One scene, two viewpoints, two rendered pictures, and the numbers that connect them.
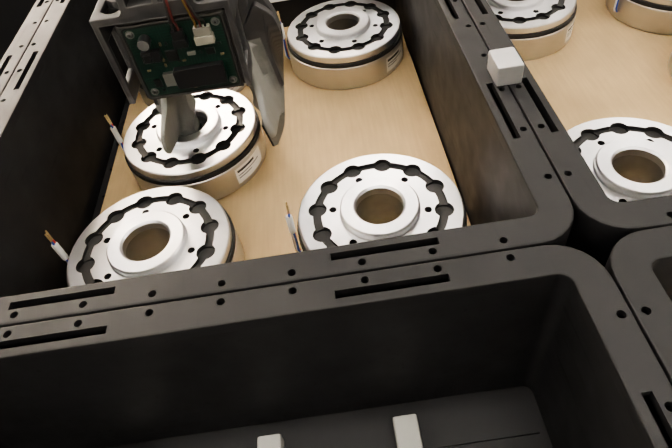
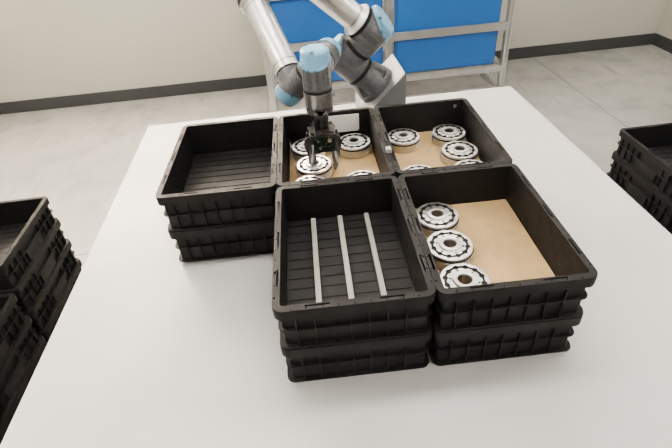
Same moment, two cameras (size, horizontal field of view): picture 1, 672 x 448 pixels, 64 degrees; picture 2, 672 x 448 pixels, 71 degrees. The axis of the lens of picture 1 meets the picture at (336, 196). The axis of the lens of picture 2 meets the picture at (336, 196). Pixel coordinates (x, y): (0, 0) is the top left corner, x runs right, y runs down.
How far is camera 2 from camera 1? 0.96 m
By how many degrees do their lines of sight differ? 11
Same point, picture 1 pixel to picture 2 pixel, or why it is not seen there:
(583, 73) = (419, 156)
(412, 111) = (372, 164)
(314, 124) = (345, 166)
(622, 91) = (427, 161)
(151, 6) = (321, 134)
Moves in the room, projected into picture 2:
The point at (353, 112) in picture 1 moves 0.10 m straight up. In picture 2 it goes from (356, 163) to (354, 134)
